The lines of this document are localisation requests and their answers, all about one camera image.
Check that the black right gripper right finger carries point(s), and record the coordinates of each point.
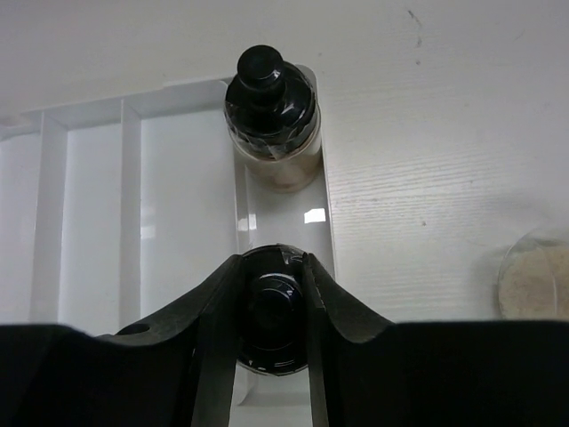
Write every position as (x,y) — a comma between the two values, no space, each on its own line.
(365,370)

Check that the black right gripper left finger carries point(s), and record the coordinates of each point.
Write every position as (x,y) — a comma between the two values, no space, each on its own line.
(175,367)

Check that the black-capped grinder pale spice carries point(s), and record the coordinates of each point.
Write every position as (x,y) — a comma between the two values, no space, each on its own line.
(271,312)

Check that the black-capped grinder brown spice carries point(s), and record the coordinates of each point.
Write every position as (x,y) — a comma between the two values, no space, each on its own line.
(273,119)

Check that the white divided organizer tray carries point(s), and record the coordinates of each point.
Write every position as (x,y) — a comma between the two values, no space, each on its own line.
(112,208)

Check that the silver-lid glass jar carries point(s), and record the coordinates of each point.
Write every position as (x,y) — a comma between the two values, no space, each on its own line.
(533,277)

